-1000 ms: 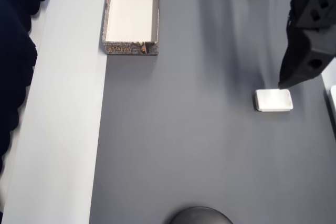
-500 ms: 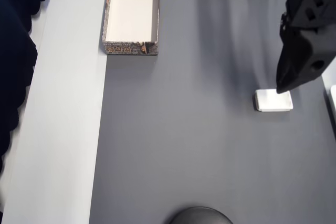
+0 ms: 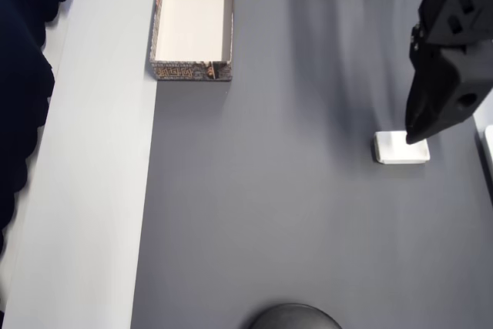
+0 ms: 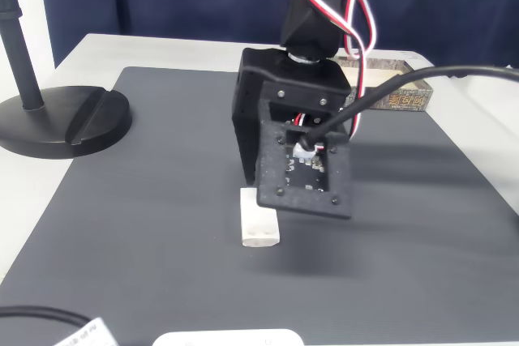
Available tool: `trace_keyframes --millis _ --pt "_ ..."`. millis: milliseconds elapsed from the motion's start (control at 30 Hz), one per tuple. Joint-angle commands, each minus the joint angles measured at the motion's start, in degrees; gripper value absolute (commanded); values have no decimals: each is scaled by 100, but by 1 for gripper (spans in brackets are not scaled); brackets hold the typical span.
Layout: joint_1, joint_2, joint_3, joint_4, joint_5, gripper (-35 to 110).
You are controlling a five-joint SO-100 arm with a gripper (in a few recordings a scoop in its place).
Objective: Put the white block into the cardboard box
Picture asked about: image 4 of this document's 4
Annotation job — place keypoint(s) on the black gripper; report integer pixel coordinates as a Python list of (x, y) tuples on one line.
[(246, 119)]

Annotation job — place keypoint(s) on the white rectangular block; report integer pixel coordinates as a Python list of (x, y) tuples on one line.
[(257, 224)]

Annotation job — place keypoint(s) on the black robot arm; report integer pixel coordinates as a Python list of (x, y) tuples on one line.
[(316, 9)]

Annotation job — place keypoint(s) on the patterned open cardboard box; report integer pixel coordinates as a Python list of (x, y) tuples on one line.
[(405, 96)]

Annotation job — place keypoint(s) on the grey table mat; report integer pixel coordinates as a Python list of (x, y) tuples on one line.
[(162, 208)]

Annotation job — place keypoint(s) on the white flat device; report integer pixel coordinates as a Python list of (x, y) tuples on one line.
[(227, 338)]

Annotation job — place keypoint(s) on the white printed label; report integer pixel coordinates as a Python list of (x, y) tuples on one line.
[(91, 334)]

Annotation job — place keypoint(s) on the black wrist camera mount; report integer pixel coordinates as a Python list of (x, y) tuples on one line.
[(300, 200)]

